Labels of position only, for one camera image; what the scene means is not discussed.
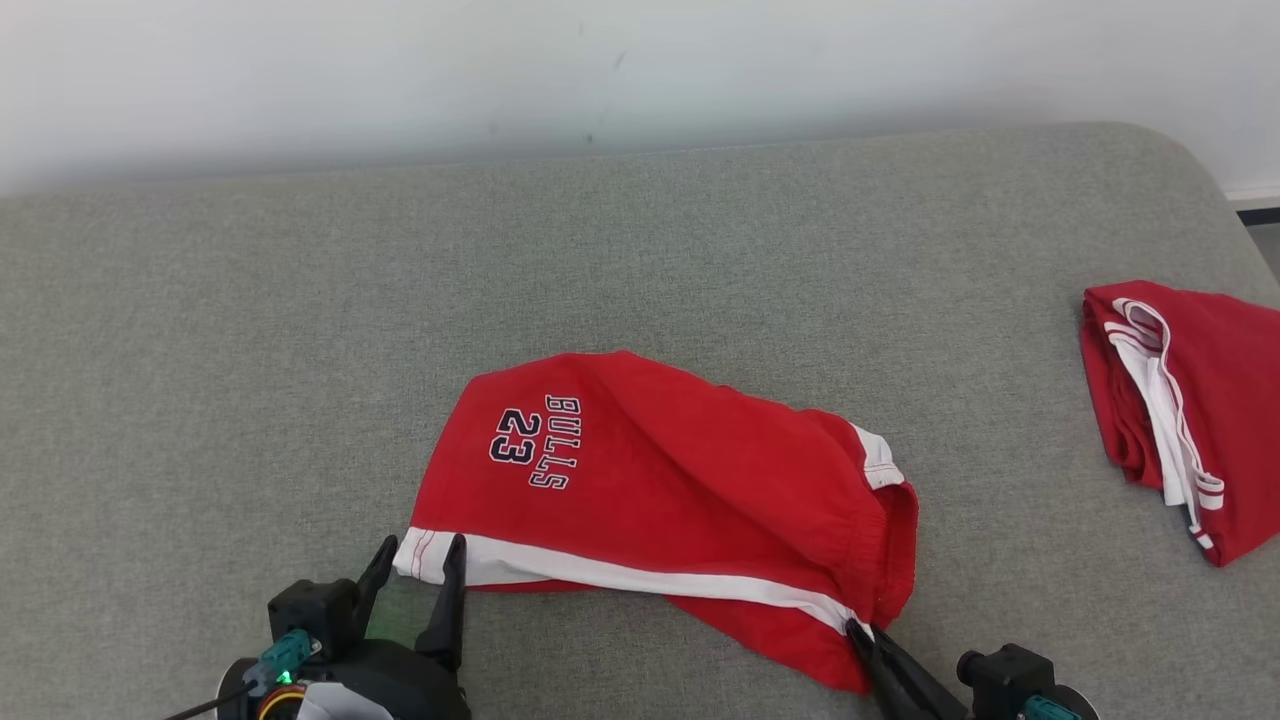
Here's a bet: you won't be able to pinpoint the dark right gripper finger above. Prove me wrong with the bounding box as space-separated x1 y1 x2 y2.
845 619 897 720
871 631 967 720

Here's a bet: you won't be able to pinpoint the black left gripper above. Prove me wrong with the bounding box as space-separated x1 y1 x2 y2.
329 532 472 720

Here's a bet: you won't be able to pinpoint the red Bulls 23 shorts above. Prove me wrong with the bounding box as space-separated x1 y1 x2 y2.
392 348 921 696

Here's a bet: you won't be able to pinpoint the red shirt with white trim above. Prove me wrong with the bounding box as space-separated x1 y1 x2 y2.
1078 280 1280 569

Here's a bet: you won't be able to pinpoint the grey fabric sofa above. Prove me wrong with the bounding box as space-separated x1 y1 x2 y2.
0 120 1280 720

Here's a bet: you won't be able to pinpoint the white skirting board dark strip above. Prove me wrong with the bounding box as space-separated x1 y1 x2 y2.
1222 180 1280 226

